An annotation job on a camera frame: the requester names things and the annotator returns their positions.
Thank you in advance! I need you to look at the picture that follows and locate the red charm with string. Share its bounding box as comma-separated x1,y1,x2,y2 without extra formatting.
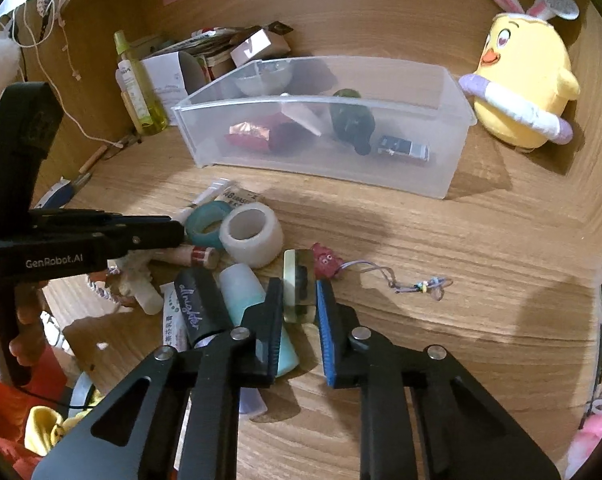
311,242,454,303

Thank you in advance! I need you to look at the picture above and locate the dark blue small box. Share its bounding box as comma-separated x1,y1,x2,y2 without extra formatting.
376,135,429,162

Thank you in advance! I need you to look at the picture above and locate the light blue band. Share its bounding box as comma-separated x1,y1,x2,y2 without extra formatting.
68,370,104,408

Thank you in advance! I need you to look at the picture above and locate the copper foil packet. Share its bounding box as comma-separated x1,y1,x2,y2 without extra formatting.
225,120,272,151

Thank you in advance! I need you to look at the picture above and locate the dark green glass bottle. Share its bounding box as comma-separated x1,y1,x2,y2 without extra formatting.
329,89,377,156

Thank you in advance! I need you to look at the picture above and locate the white plastic stick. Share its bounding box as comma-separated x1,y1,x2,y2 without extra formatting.
281,92,327,136

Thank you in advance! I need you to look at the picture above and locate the white tape roll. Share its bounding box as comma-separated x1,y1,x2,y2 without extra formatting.
219,203,284,268

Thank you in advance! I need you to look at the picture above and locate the white bowl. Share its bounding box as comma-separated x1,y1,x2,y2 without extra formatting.
233,57,294,96

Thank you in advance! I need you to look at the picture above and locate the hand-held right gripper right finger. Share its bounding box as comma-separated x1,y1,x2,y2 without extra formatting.
315,279,562,480

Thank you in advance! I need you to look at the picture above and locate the white paper box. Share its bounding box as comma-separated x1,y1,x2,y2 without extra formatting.
141,52,202,126

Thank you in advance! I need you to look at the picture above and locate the light teal bottle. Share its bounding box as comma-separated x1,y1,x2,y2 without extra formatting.
217,263,299,378

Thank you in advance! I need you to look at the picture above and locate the white knitted trinket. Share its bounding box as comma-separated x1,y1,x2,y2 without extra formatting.
87,255,152,306

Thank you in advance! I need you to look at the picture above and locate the person's left hand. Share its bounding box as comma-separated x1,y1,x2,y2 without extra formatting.
8,282,46,361

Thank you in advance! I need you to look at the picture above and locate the lavender tube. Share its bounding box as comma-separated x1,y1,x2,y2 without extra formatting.
238,387,268,417

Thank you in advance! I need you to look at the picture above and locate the teal tape roll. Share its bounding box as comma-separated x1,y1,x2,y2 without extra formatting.
185,201,237,250

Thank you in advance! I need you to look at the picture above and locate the small white bottle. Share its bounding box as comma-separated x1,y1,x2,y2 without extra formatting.
130,277,164,316

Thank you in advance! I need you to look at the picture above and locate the paper label tag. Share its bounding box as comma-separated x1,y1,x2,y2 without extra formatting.
221,187,267,211

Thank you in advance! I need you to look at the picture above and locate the white ointment tube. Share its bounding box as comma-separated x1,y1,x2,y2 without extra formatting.
181,178,232,223

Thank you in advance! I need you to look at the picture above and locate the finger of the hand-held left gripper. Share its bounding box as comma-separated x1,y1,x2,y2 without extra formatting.
98,222,187,261
28,210,172,235

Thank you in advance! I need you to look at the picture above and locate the yellow-green spray bottle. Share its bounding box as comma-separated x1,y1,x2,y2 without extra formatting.
114,30,169,136

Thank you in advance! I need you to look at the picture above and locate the red pouch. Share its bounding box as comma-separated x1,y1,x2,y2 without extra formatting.
266,112,312,153

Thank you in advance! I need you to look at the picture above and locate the pile of leaflets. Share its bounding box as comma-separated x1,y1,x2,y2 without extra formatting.
131,25,242,61

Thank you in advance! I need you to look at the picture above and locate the beige lip balm tube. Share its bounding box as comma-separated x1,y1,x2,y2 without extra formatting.
151,244,219,268

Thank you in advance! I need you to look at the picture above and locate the clear plastic bin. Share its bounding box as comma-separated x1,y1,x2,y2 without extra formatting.
173,55,478,200

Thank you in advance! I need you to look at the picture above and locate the small white purple box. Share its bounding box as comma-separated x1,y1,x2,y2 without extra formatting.
230,27,292,68

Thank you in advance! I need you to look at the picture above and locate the pink plush toy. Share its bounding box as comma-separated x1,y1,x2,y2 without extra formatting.
566,395,602,478

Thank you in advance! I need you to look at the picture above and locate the wooden stick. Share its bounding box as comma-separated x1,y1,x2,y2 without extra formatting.
78,144,109,173

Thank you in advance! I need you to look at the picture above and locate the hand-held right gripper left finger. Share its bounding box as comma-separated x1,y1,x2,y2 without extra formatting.
41,277,287,480

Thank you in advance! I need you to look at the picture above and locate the green white compact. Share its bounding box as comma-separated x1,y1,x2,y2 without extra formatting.
282,249,318,325

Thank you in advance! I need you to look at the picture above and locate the black lettered tube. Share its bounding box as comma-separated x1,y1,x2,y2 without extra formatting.
173,267,234,348

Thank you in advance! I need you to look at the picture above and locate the white cord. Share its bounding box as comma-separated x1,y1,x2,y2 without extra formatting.
11,0,127,150

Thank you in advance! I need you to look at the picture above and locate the white printed sachet tube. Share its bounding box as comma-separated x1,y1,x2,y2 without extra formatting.
160,282,189,353

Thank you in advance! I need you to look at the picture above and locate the yellow chick plush toy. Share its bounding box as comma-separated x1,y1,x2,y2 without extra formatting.
458,0,582,153

